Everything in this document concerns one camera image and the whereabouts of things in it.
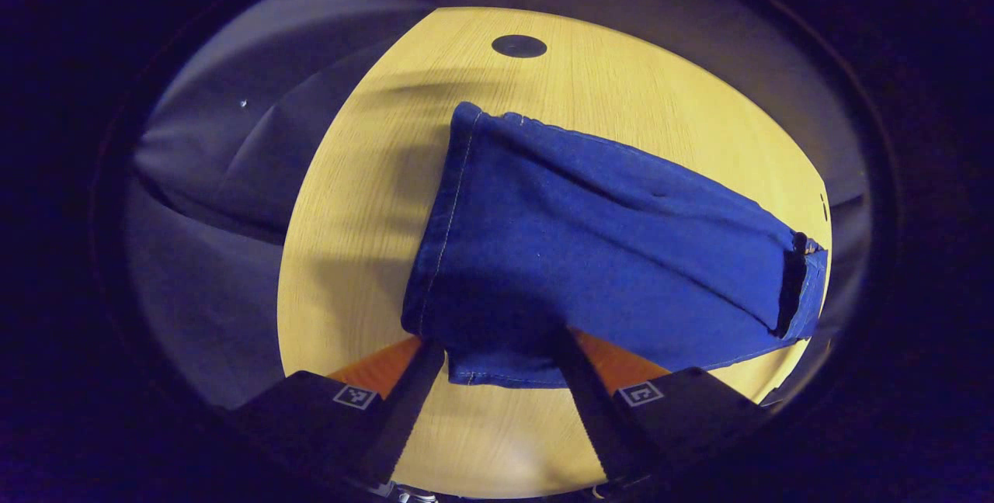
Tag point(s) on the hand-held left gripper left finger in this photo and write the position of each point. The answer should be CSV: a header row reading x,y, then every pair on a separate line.
x,y
404,418

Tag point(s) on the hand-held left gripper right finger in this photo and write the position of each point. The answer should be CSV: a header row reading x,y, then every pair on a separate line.
x,y
598,425

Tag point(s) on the blue denim jeans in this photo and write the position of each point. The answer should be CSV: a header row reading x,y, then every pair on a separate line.
x,y
590,247

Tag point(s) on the black round table grommet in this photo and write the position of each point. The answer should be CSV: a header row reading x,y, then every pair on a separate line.
x,y
519,46
823,206

